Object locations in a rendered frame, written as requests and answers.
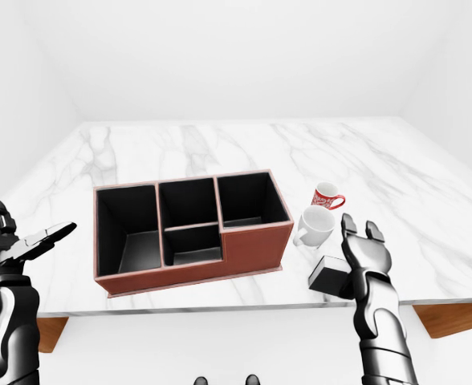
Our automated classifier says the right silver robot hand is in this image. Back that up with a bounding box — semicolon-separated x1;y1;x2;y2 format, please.
338;213;393;300

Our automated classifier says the white mug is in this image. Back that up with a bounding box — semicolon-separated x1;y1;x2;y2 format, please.
292;205;336;249

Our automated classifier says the red-brown desk caddy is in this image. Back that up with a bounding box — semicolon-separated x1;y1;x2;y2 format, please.
93;168;295;299

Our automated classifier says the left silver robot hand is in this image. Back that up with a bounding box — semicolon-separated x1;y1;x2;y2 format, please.
0;197;78;278

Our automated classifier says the brown wooden table leg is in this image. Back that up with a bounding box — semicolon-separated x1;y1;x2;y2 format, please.
36;316;70;354
413;301;472;340

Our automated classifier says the red patterned mug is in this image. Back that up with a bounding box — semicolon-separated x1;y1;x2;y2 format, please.
311;181;347;211

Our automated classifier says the black book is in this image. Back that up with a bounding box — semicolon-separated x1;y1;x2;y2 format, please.
307;254;352;297

